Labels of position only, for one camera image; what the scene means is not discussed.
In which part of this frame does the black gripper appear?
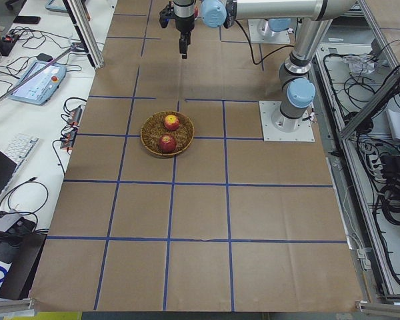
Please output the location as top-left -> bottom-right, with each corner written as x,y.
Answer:
173,0 -> 195,59

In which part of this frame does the red yellow apple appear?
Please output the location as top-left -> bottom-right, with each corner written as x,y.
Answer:
164,114 -> 179,131

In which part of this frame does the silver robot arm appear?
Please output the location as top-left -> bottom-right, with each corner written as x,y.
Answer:
159,0 -> 354,133

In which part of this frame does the woven wicker basket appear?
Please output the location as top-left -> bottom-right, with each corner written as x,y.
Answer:
141,111 -> 194,158

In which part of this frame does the dark red apple in basket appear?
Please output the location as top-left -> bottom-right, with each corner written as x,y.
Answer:
158,134 -> 177,153

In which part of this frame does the long silver rod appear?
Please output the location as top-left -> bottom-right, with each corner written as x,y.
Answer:
0,43 -> 84,102

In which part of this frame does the blue teach pendant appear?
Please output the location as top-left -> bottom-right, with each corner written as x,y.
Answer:
9,63 -> 67,105

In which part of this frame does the white keyboard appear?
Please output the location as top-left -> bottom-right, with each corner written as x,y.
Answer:
4,133 -> 39,182

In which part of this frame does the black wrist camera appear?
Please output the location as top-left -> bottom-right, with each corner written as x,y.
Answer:
159,2 -> 174,29

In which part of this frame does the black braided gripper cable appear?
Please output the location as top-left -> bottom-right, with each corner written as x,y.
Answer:
232,19 -> 296,66

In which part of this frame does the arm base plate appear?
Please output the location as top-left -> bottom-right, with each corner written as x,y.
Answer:
259,101 -> 315,143
248,18 -> 291,45

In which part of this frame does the aluminium frame post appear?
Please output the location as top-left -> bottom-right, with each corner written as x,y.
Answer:
63,0 -> 104,69

